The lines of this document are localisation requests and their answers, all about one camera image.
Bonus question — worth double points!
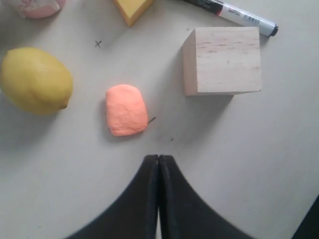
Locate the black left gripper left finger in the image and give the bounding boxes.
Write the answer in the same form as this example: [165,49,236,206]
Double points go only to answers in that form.
[69,155,159,239]

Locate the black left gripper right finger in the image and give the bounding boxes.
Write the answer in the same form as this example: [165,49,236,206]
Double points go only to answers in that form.
[158,155,251,239]

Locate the pink round peach-like object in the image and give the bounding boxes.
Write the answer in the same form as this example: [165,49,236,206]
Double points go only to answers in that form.
[105,84,149,136]

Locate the light wooden cube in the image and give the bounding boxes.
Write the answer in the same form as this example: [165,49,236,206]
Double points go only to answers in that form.
[182,27,262,96]

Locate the yellow lemon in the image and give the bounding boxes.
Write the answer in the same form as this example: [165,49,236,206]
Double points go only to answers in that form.
[0,47,73,115]

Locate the black and white marker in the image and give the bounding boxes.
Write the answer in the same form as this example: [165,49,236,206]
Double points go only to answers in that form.
[185,0,279,37]

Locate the yellow cheese wedge toy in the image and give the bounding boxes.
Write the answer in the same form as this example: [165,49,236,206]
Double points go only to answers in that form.
[113,0,154,27]

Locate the pink toy cake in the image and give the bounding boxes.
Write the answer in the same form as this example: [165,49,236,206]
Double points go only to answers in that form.
[12,0,66,19]

